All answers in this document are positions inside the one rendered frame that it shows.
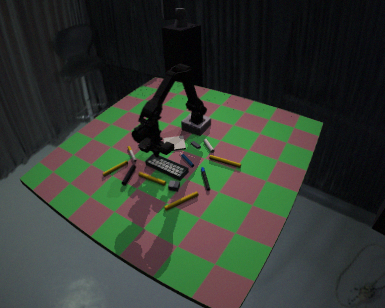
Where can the blue stylus with grey tip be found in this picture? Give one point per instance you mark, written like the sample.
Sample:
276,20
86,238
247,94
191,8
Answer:
187,160

